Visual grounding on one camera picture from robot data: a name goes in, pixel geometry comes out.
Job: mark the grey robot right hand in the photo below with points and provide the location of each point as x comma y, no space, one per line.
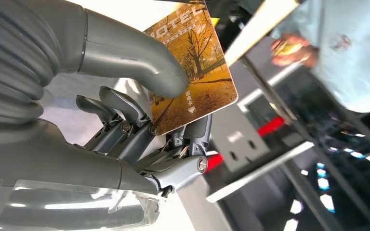
60,159

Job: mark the person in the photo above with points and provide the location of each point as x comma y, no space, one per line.
357,63

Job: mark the red barrier belt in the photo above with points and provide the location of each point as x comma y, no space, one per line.
271,126

